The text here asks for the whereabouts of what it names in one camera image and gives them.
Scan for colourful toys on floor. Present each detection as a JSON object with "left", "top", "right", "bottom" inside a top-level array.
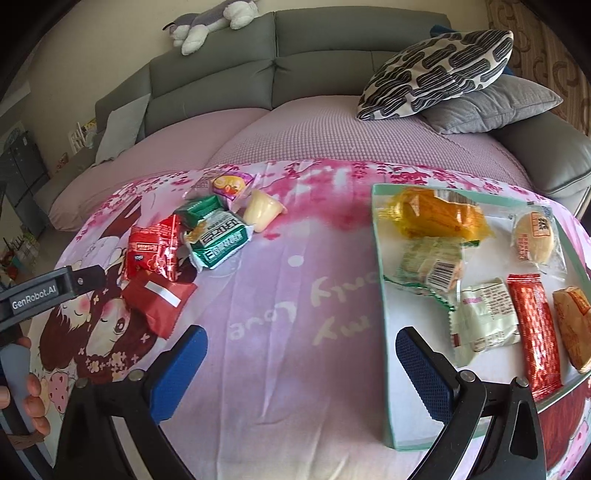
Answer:
[{"left": 1, "top": 229, "right": 39, "bottom": 289}]

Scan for brown patterned curtain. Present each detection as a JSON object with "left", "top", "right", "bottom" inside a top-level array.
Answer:
[{"left": 486, "top": 0, "right": 590, "bottom": 136}]

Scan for orange cream bread packet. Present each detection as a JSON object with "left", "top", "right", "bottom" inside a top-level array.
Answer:
[{"left": 553, "top": 286, "right": 591, "bottom": 374}]

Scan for yellow cake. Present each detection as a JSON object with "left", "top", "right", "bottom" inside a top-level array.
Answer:
[{"left": 378, "top": 187, "right": 493, "bottom": 242}]

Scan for round bun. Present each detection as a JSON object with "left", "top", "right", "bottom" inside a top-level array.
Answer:
[{"left": 511, "top": 203, "right": 567, "bottom": 278}]

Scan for red nice kiss biscuit packet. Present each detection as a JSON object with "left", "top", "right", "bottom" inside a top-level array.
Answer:
[{"left": 123, "top": 214, "right": 180, "bottom": 281}]

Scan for dark blue cabinet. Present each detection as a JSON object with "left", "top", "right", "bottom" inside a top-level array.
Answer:
[{"left": 1, "top": 132, "right": 49, "bottom": 238}]

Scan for yellow pudding jelly cup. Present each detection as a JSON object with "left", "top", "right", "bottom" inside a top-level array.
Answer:
[{"left": 242, "top": 190, "right": 287, "bottom": 233}]

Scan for grey sectional sofa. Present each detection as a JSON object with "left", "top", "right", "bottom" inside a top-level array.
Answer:
[{"left": 34, "top": 7, "right": 590, "bottom": 217}]

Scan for pink cartoon girl blanket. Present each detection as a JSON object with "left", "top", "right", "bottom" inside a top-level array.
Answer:
[{"left": 0, "top": 158, "right": 591, "bottom": 480}]

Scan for dark red snack packet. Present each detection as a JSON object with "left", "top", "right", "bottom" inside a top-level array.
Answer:
[{"left": 122, "top": 271, "right": 197, "bottom": 339}]

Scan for grey cushion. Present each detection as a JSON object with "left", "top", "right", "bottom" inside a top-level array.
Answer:
[{"left": 421, "top": 74, "right": 563, "bottom": 135}]

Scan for dark green snack packet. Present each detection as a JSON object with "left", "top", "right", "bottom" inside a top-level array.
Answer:
[{"left": 174, "top": 195, "right": 223, "bottom": 230}]

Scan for black and white patterned pillow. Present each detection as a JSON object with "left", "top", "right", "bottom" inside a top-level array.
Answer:
[{"left": 356, "top": 29, "right": 514, "bottom": 121}]

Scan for purple swiss roll packet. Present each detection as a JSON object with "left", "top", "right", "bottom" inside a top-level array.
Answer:
[{"left": 183, "top": 167, "right": 257, "bottom": 213}]

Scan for white green Korean snack packet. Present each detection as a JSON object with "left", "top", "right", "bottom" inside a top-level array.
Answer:
[{"left": 182, "top": 209, "right": 253, "bottom": 272}]

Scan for teal shallow box tray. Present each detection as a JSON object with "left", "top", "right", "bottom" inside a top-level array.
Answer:
[{"left": 370, "top": 184, "right": 590, "bottom": 451}]

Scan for grey white plush cat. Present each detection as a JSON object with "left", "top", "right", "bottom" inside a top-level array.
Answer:
[{"left": 162, "top": 1, "right": 259, "bottom": 56}]

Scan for light grey small pillow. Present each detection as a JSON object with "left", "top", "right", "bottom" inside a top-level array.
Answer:
[{"left": 94, "top": 94, "right": 150, "bottom": 165}]

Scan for person's left hand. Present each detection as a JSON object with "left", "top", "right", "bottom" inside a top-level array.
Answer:
[{"left": 0, "top": 336, "right": 51, "bottom": 439}]

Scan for long red gold-pattern snack pack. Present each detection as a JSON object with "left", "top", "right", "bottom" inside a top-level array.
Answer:
[{"left": 507, "top": 274, "right": 562, "bottom": 402}]

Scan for white picture frames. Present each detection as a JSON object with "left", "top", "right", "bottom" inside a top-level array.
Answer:
[{"left": 68, "top": 118, "right": 97, "bottom": 154}]

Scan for pale green white snack packet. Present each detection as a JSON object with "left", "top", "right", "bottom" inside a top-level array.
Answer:
[{"left": 449, "top": 278, "right": 521, "bottom": 367}]

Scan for clear green-edged barcode snack packet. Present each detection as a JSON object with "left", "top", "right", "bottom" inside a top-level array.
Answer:
[{"left": 383, "top": 237, "right": 467, "bottom": 310}]

